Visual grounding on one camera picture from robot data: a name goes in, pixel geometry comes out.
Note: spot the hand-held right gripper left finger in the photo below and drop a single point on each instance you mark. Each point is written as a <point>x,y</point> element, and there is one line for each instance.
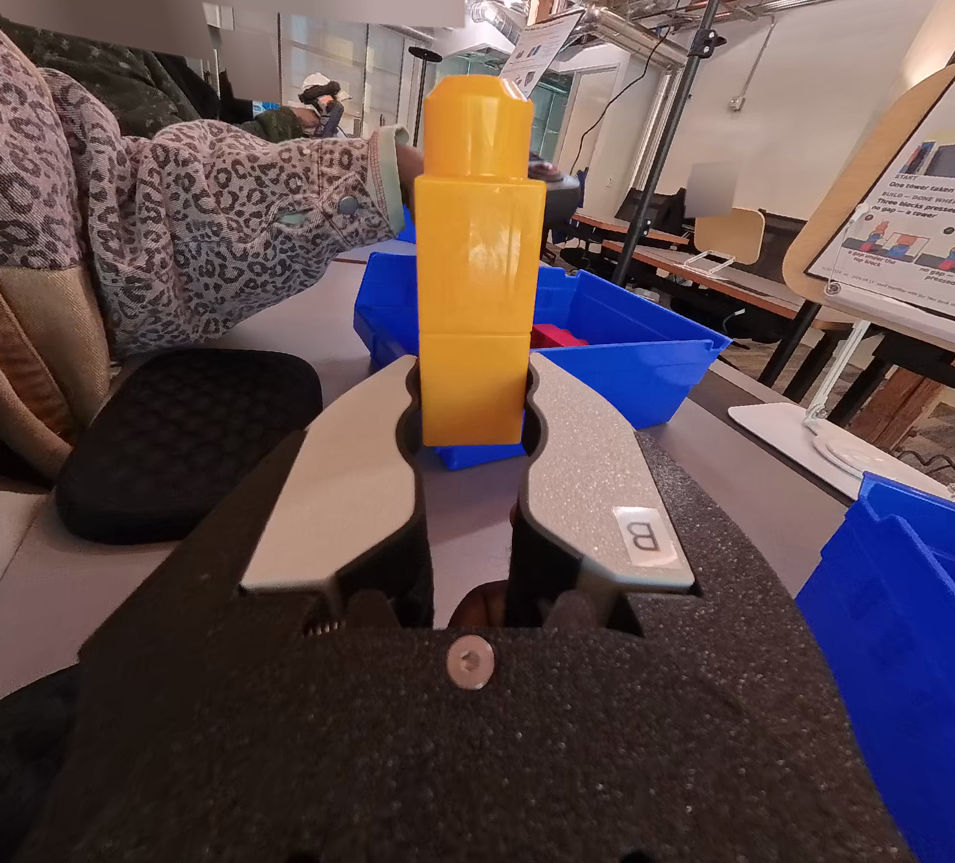
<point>343,482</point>

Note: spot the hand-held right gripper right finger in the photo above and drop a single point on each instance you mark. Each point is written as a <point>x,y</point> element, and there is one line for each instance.
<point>589,482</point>

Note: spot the yellow toy block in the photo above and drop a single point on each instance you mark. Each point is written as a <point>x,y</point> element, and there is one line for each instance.
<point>477,244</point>
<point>474,389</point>

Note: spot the blue plastic bin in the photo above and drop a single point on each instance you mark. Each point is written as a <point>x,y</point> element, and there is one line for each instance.
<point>407,229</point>
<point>895,654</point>
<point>634,370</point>

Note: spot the person's left forearm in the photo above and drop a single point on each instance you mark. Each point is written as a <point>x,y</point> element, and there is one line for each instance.
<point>224,206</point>

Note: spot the person's left hand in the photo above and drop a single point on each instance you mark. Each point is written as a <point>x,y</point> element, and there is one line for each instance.
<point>407,173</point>

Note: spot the red toy block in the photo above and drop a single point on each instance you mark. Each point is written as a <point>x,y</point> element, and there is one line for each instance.
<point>556,337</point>

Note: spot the instruction poster on wooden board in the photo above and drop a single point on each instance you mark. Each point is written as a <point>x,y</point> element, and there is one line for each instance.
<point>880,206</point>
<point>541,50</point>

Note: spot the black dimpled pad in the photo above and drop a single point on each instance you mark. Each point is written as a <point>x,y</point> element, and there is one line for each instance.
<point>186,445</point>

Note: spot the light wooden chair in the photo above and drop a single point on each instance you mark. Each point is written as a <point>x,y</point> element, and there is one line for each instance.
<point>730,236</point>

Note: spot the black light stand pole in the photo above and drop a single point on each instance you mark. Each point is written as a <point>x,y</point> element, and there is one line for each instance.
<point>694,57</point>

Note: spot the black floor lamp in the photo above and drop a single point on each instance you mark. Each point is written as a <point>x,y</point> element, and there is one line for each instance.
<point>424,53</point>

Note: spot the white poster stand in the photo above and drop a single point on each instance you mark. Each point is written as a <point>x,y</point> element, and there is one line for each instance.
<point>783,430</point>

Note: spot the wooden desk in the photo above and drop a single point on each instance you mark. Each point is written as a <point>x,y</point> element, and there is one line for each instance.
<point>746,292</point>

